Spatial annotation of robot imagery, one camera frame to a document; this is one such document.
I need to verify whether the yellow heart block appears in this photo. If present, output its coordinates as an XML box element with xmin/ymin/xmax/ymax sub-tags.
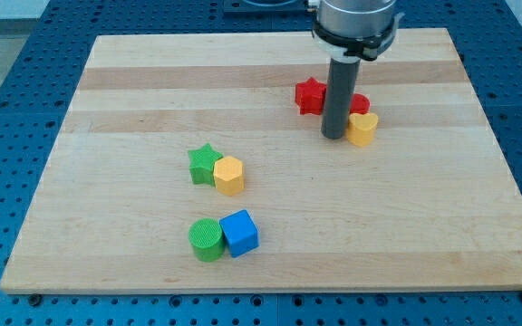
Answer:
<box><xmin>345</xmin><ymin>113</ymin><xmax>379</xmax><ymax>147</ymax></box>

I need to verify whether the red star block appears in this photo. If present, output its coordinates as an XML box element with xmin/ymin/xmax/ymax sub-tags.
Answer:
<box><xmin>295</xmin><ymin>77</ymin><xmax>327</xmax><ymax>115</ymax></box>

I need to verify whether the red round block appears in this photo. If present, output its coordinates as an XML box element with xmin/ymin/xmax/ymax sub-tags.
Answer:
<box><xmin>350</xmin><ymin>93</ymin><xmax>371</xmax><ymax>114</ymax></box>

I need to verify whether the green cylinder block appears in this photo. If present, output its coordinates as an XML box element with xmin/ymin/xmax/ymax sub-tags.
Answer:
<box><xmin>188</xmin><ymin>218</ymin><xmax>225</xmax><ymax>263</ymax></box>

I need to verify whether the yellow hexagon block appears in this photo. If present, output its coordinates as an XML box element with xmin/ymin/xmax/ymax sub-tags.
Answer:
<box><xmin>213</xmin><ymin>156</ymin><xmax>245</xmax><ymax>196</ymax></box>

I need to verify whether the light wooden board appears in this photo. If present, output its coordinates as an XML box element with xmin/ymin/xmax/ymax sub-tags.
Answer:
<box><xmin>0</xmin><ymin>28</ymin><xmax>522</xmax><ymax>294</ymax></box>

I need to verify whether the green star block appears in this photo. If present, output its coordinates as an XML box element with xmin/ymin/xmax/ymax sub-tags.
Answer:
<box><xmin>188</xmin><ymin>143</ymin><xmax>223</xmax><ymax>187</ymax></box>

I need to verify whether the blue cube block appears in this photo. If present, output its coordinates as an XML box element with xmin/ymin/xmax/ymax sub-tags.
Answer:
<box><xmin>219</xmin><ymin>210</ymin><xmax>259</xmax><ymax>258</ymax></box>

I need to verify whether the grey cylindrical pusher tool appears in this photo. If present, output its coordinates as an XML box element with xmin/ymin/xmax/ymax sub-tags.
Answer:
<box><xmin>321</xmin><ymin>59</ymin><xmax>360</xmax><ymax>139</ymax></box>

